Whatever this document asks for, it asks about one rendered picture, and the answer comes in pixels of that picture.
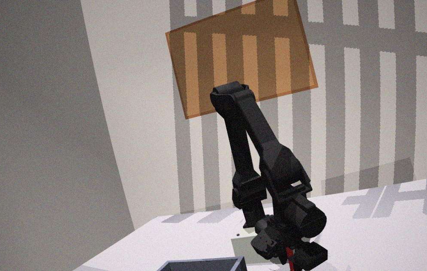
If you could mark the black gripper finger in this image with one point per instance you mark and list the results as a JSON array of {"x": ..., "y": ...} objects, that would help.
[
  {"x": 283, "y": 257},
  {"x": 296, "y": 267}
]

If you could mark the dark red peg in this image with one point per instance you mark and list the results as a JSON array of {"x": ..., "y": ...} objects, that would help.
[{"x": 290, "y": 253}]

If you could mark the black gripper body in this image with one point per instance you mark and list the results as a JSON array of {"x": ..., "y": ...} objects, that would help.
[{"x": 307, "y": 255}]

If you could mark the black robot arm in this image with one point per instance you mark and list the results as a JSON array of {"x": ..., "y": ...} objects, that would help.
[{"x": 279, "y": 168}]

